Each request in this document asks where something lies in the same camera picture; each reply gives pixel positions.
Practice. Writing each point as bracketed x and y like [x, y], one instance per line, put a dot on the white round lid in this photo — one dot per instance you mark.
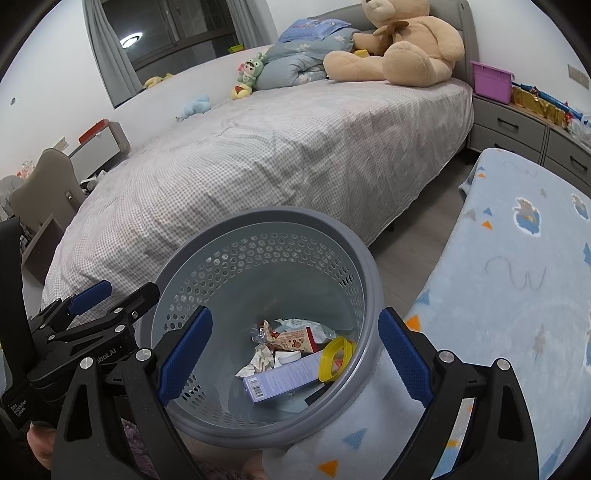
[288, 358]

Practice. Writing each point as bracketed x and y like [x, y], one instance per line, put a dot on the purple rabbit print box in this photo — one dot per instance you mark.
[286, 376]

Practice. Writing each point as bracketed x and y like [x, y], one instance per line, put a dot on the yellow toy block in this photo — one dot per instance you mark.
[364, 52]

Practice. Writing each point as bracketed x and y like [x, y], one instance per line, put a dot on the small yellow green toy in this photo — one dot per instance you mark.
[236, 47]

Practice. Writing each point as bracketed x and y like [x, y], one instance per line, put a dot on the dark window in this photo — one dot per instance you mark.
[175, 27]

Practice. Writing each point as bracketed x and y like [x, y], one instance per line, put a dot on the grey perforated plastic basket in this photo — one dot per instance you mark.
[258, 258]

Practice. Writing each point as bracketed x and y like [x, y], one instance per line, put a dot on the beige desk chair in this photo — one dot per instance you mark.
[46, 184]

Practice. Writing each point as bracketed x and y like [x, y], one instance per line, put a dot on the green plush doll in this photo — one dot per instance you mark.
[251, 69]

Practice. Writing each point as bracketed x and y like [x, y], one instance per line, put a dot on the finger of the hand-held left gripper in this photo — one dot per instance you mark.
[124, 307]
[90, 295]

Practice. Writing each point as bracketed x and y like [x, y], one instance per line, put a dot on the grey curtain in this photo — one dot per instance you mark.
[111, 50]
[244, 21]

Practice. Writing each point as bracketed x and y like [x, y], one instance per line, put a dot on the red flat box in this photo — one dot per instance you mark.
[94, 130]

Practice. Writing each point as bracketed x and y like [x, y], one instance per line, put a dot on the grey bed headboard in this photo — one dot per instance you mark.
[466, 32]

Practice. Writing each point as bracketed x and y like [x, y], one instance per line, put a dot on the purple plastic bin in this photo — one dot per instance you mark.
[491, 85]

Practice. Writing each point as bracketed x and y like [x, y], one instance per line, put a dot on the blue striped stick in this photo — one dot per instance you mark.
[554, 99]

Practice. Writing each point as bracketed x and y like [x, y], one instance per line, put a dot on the blue printed blanket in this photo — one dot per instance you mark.
[508, 300]

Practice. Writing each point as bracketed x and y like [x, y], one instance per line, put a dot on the gold foil boxes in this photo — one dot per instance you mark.
[535, 104]

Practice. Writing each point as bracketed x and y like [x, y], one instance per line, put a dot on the foil snack wrapper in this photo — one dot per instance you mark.
[293, 340]

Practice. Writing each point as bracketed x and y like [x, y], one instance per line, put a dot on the white paper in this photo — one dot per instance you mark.
[258, 362]

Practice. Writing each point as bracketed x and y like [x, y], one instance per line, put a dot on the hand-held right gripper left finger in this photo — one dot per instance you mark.
[184, 355]

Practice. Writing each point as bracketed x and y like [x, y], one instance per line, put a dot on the wall socket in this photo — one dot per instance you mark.
[579, 76]

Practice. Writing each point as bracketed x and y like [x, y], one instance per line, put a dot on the small yellow red plush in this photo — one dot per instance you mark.
[241, 92]

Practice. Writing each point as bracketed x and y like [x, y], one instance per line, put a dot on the grey drawer cabinet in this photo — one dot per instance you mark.
[508, 127]

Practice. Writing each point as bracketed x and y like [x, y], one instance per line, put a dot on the yellow round plastic lid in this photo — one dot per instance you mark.
[328, 367]

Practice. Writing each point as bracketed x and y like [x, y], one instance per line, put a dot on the light blue quilt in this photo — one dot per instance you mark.
[295, 64]

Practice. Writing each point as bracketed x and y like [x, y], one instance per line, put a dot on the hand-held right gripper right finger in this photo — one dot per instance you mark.
[406, 360]

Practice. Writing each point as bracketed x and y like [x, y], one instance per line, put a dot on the white desk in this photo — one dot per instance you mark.
[101, 150]

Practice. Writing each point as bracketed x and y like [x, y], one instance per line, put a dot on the clear plastic bag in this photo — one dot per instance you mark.
[582, 131]

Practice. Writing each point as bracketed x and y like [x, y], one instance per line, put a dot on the bed with grey checked sheet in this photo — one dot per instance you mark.
[254, 161]

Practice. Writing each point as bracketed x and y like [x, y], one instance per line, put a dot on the yellow plush toy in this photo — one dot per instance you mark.
[157, 81]

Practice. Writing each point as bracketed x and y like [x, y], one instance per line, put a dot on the large tan teddy bear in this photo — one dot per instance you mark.
[415, 46]

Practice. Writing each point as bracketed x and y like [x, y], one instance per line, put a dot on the light blue plush toy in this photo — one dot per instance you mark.
[196, 107]

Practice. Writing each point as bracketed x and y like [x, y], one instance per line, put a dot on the blue printed pillow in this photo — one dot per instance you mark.
[314, 30]

